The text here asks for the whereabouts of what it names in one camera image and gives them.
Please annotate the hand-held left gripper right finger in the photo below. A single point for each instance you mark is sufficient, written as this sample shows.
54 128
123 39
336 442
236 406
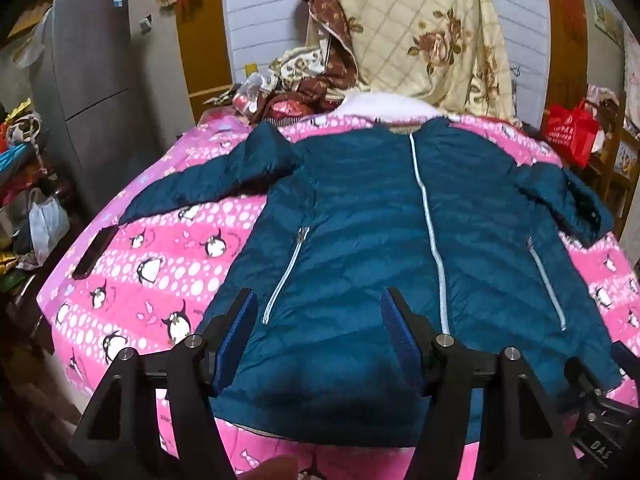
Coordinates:
400 335

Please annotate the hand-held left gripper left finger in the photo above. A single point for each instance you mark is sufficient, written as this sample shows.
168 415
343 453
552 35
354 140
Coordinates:
237 345

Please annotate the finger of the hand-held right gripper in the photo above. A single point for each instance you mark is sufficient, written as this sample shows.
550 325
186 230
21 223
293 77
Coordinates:
625 357

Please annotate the teal puffer jacket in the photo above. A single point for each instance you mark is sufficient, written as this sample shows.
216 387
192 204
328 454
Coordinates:
350 235

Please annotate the pink penguin print blanket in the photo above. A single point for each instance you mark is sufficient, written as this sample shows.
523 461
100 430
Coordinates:
165 225

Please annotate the black phone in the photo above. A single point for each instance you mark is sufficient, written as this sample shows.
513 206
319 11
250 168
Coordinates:
95 255

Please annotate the wooden shelf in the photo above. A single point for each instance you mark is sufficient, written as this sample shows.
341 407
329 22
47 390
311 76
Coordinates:
617 160

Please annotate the white plastic bag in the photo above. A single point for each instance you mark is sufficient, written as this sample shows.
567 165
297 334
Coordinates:
47 230

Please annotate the white fleece cloth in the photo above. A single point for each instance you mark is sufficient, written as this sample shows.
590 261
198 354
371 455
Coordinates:
380 107

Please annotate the red shopping bag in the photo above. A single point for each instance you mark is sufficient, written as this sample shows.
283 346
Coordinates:
570 132

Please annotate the red shiny packet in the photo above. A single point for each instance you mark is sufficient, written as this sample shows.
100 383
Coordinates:
285 109

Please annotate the clear plastic bottle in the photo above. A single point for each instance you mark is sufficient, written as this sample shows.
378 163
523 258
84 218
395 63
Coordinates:
252 90

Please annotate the colourful clutter pile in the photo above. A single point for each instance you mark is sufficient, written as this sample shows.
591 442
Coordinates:
20 160

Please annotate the grey refrigerator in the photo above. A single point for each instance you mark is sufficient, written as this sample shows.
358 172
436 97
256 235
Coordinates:
95 85

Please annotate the cream floral quilt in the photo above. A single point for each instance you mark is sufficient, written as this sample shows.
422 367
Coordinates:
425 20

